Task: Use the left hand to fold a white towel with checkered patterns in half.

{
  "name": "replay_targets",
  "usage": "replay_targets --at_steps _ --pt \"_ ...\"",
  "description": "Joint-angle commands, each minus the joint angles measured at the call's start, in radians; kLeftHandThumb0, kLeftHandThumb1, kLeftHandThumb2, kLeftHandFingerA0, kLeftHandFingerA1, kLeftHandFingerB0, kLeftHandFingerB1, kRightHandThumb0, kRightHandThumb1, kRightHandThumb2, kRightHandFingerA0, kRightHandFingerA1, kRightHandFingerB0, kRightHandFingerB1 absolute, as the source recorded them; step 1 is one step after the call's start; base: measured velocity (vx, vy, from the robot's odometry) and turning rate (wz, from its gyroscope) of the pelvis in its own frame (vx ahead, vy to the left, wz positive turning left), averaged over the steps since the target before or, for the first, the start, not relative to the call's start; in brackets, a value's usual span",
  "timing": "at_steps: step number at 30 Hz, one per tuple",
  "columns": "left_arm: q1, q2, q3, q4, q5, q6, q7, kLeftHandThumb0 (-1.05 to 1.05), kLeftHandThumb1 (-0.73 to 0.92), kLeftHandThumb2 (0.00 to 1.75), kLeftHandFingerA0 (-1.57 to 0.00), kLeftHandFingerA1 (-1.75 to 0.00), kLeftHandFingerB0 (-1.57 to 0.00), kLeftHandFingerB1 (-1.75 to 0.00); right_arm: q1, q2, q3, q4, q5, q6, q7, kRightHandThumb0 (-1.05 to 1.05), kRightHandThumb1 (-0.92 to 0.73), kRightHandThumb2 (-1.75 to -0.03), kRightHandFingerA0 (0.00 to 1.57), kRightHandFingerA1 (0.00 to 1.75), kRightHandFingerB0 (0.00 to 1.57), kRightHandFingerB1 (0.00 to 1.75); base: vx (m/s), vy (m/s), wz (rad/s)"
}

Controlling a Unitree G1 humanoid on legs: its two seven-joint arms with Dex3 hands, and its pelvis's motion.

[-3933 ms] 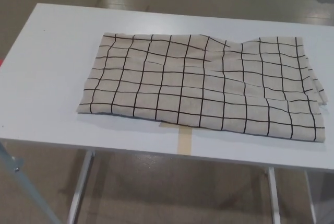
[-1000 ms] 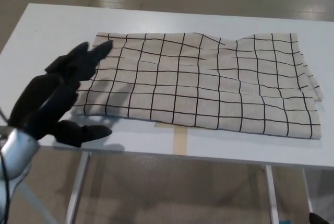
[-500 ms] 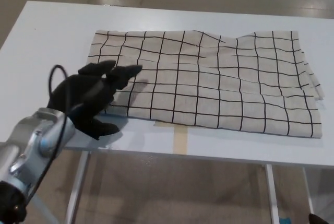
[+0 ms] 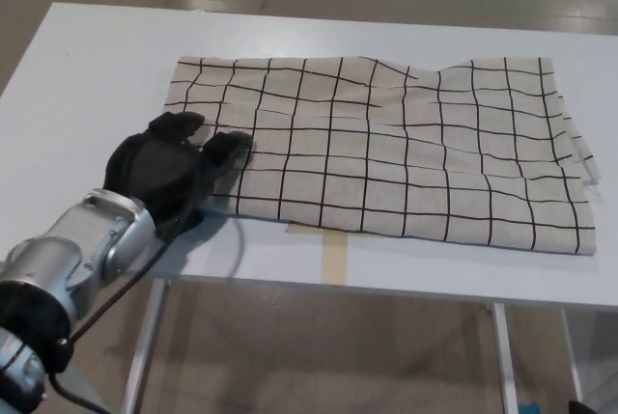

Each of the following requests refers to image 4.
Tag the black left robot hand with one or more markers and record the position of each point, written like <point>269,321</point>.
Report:
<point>159,173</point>

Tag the white metal table leg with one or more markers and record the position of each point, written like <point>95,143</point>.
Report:
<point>503,361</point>
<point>571,361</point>
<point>145,341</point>

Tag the black rounded object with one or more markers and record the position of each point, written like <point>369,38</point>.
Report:
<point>581,408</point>

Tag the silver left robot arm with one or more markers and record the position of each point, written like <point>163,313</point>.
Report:
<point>63,250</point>

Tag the beige masking tape strip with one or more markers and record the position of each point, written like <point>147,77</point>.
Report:
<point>334,259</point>

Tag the white black-checkered towel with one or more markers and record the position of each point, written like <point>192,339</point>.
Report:
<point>386,153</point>

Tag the small teal object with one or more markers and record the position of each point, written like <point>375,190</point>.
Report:
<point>531,408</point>

